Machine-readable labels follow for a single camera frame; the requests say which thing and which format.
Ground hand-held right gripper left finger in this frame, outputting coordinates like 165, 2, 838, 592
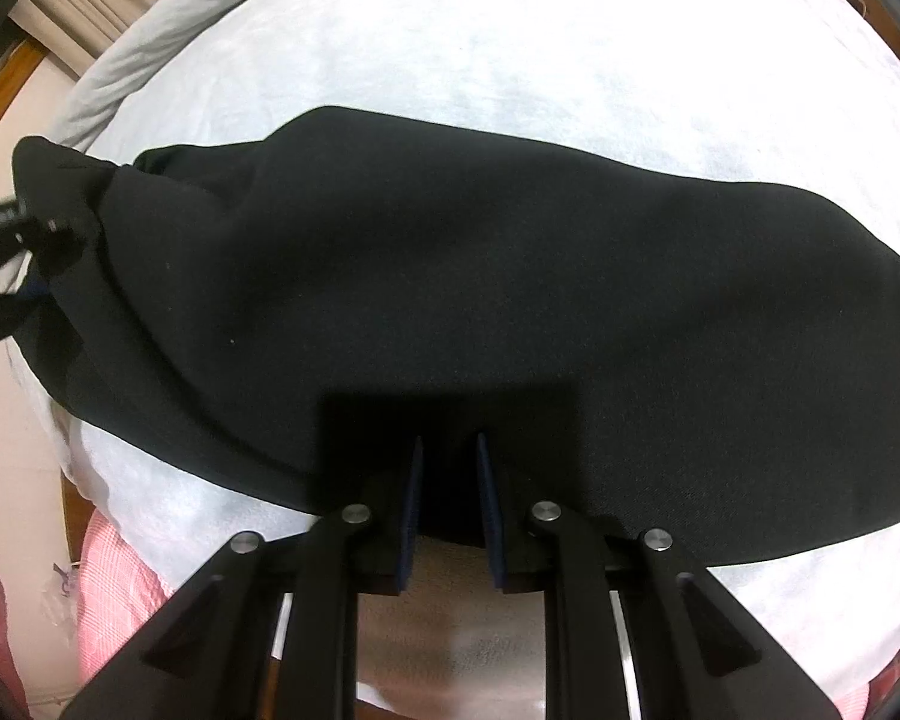
60, 433, 426, 720

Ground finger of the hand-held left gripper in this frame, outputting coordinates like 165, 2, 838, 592
0, 274, 50, 346
0, 199, 85, 275

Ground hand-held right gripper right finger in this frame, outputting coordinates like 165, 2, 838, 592
474, 431, 856, 720

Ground black pants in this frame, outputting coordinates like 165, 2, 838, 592
11, 105, 900, 567

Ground grey quilt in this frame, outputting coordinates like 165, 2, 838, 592
49, 0, 271, 158

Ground white bed sheet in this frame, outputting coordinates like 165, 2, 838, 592
52, 0, 900, 720

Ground wooden bed frame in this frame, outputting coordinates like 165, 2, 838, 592
60, 465, 95, 563

